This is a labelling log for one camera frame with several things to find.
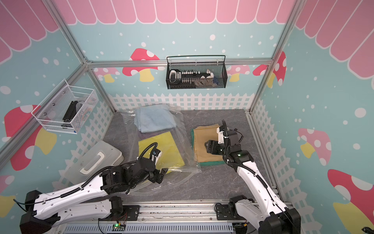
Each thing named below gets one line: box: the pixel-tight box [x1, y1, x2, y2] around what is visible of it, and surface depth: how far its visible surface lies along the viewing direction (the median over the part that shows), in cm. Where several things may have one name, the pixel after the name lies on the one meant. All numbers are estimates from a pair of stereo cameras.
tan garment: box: [193, 123, 224, 163], surface depth 94 cm
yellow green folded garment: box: [138, 131, 186, 174], surface depth 96 cm
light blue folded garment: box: [133, 104, 177, 133], surface depth 105 cm
